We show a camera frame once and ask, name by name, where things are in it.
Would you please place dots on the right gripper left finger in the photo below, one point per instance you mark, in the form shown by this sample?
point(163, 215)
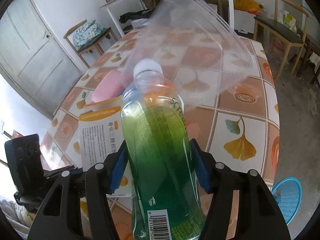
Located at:
point(59, 216)

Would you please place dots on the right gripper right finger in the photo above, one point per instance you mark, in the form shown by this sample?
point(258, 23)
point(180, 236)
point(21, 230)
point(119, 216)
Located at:
point(259, 216)

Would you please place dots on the white yellow medicine box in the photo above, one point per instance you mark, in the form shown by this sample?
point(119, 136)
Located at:
point(100, 131)

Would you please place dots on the green plastic bottle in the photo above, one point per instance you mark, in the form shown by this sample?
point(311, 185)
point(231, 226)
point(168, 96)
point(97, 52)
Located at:
point(165, 199)

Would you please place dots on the pink scrubbing sponge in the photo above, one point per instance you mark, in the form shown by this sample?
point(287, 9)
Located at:
point(109, 87)

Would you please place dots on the clear plastic container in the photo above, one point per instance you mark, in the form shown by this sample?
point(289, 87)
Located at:
point(192, 46)

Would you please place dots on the blue waste basket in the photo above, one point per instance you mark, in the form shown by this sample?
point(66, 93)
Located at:
point(288, 195)

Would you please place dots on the white door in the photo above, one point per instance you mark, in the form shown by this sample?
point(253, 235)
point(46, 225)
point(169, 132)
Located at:
point(32, 62)

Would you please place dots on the patterned tablecloth table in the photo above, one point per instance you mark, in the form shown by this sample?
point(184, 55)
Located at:
point(240, 127)

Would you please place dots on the wooden chair with cushion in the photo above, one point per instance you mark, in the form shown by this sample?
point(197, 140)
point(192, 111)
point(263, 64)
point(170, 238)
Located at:
point(94, 44)

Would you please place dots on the floral cushion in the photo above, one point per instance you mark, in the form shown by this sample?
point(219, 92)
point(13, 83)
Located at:
point(86, 32)

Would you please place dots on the black bag under table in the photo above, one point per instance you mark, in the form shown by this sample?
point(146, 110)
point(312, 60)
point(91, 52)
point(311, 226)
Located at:
point(135, 15)

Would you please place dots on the wooden chair dark seat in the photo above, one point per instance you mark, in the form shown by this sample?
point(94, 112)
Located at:
point(284, 33)

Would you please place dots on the yellow bag under table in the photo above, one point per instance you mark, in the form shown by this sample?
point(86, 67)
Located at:
point(250, 6)

